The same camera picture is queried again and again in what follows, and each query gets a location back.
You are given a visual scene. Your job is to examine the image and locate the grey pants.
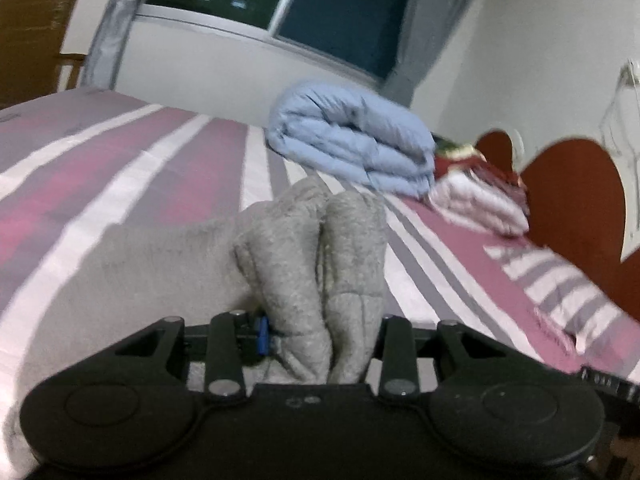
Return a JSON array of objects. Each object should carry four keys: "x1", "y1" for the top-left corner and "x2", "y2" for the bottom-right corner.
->
[{"x1": 0, "y1": 174, "x2": 388, "y2": 476}]

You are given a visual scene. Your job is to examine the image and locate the striped pillow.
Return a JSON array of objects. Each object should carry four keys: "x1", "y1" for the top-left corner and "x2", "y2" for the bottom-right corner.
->
[{"x1": 485, "y1": 246, "x2": 634, "y2": 356}]

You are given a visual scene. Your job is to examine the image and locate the folded white red blanket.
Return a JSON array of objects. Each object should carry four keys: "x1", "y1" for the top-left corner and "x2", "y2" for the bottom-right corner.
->
[{"x1": 423, "y1": 138, "x2": 529, "y2": 237}]

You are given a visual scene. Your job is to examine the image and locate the folded light blue quilt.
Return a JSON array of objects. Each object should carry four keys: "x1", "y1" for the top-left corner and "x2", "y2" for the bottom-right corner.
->
[{"x1": 265, "y1": 81, "x2": 436, "y2": 198}]

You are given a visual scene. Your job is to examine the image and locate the striped pink grey bedsheet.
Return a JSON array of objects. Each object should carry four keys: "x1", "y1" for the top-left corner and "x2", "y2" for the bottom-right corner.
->
[{"x1": 0, "y1": 86, "x2": 640, "y2": 480}]

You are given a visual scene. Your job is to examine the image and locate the red wooden headboard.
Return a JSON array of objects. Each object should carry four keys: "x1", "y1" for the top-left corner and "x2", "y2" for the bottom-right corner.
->
[{"x1": 480, "y1": 138, "x2": 639, "y2": 318}]

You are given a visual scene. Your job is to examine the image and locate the wooden chair by door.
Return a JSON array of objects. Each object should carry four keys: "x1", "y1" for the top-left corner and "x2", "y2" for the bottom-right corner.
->
[{"x1": 54, "y1": 53, "x2": 87, "y2": 91}]

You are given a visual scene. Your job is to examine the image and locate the grey curtain near door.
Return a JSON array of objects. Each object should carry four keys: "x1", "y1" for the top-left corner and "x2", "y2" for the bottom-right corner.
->
[{"x1": 80, "y1": 0, "x2": 142, "y2": 90}]

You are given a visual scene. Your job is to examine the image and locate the brown wooden door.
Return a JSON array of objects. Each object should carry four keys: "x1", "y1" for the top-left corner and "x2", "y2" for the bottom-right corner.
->
[{"x1": 1, "y1": 0, "x2": 77, "y2": 108}]

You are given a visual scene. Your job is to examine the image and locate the grey curtain far side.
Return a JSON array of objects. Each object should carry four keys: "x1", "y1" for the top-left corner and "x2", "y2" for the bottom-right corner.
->
[{"x1": 380, "y1": 0, "x2": 472, "y2": 106}]

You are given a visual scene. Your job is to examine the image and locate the window with white frame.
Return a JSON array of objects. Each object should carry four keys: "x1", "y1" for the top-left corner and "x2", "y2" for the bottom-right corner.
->
[{"x1": 138, "y1": 0, "x2": 408, "y2": 81}]

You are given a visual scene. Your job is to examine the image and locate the white wire hanger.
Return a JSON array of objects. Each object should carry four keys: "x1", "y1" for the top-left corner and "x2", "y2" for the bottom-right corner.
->
[{"x1": 599, "y1": 60, "x2": 639, "y2": 165}]

